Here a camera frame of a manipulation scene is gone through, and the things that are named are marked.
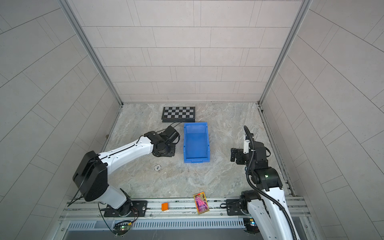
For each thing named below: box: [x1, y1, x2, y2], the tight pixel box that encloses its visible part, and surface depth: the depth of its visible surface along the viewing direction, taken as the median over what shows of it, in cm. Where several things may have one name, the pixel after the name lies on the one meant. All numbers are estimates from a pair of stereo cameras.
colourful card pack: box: [193, 191, 210, 215], surface depth 73 cm
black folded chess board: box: [161, 106, 196, 123], surface depth 107 cm
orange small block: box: [161, 202, 169, 211], surface depth 73 cm
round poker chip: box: [154, 164, 162, 172], surface depth 86 cm
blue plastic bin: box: [183, 122, 210, 164], surface depth 98 cm
